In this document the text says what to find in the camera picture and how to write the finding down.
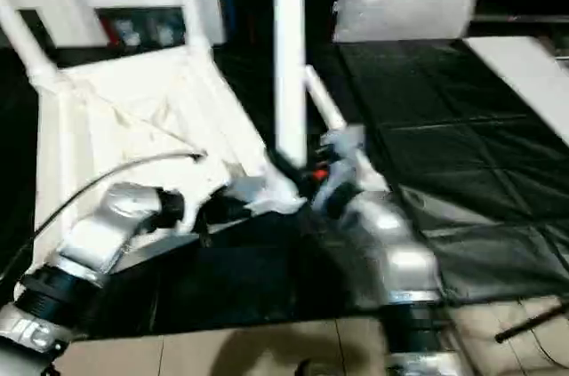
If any thin black floor cable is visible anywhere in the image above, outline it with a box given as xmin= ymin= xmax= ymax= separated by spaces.
xmin=516 ymin=309 xmax=569 ymax=368

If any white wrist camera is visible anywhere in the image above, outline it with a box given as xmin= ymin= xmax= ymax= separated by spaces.
xmin=317 ymin=125 xmax=367 ymax=183
xmin=178 ymin=163 xmax=268 ymax=235

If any black stand leg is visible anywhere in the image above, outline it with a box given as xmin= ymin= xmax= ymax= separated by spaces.
xmin=494 ymin=301 xmax=569 ymax=343

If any grey cushion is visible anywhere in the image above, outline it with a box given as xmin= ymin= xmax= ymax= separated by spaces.
xmin=333 ymin=0 xmax=479 ymax=44

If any white flat sheet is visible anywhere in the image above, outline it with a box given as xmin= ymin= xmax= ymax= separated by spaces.
xmin=466 ymin=36 xmax=569 ymax=148

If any black work mat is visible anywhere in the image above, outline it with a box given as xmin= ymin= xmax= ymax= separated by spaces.
xmin=0 ymin=29 xmax=569 ymax=340

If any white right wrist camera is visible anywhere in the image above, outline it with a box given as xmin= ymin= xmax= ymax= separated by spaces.
xmin=317 ymin=125 xmax=367 ymax=183

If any white plastic table top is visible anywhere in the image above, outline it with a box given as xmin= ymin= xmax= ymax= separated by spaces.
xmin=32 ymin=44 xmax=305 ymax=276

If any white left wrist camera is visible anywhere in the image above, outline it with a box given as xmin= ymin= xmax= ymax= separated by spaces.
xmin=178 ymin=163 xmax=268 ymax=235

